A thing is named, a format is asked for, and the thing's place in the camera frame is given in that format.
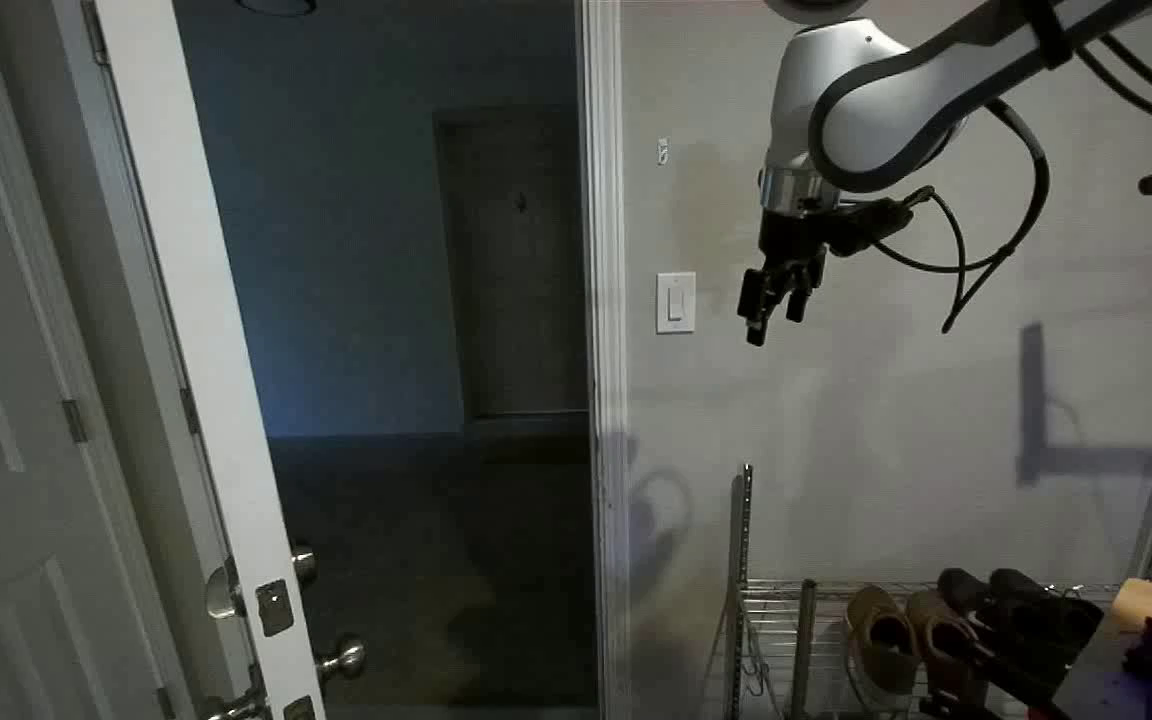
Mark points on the metal door hinge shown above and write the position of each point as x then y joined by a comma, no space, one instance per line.
76,422

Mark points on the silver Franka robot arm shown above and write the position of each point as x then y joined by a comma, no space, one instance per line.
869,83

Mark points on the grey robot base stand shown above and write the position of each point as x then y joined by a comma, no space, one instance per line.
1121,683

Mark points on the silver deadbolt thumb turn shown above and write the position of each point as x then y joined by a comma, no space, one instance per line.
300,562

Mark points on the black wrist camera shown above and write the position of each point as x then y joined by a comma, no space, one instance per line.
869,224

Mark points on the white rocker light switch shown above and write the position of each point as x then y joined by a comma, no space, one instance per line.
679,300

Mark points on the white panelled closet door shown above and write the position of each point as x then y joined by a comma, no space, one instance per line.
2,467

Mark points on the silver door knob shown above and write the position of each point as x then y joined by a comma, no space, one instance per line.
344,658

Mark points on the white open entry door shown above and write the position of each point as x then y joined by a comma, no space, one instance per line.
191,332

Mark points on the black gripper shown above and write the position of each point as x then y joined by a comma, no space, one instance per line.
790,243

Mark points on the metal latch strike plate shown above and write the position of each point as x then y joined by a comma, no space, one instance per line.
274,608

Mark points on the small white wall sensor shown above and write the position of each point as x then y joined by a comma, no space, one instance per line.
663,148

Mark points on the dark hallway door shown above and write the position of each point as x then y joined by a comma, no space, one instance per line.
517,266

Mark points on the white door frame trim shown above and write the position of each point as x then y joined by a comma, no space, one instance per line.
601,332

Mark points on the black shoe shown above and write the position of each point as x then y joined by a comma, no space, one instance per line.
1049,615
991,624

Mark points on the brown suede shoe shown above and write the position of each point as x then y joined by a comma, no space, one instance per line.
946,649
880,641

